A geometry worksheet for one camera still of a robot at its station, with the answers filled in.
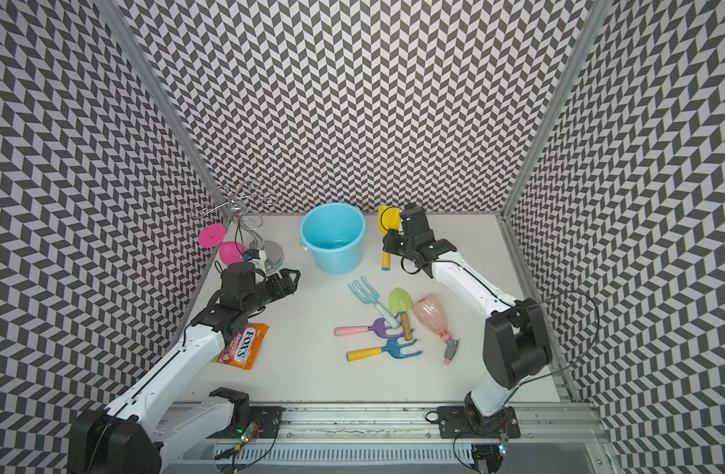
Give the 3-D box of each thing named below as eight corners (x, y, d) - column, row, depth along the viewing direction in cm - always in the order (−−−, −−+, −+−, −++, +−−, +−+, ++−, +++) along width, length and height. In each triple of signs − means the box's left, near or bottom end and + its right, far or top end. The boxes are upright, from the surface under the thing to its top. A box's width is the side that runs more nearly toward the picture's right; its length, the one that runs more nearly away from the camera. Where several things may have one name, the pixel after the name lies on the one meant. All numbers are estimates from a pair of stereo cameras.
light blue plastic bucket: (306, 282, 100) (294, 249, 86) (314, 238, 113) (304, 202, 98) (364, 282, 100) (362, 248, 86) (366, 238, 113) (364, 202, 98)
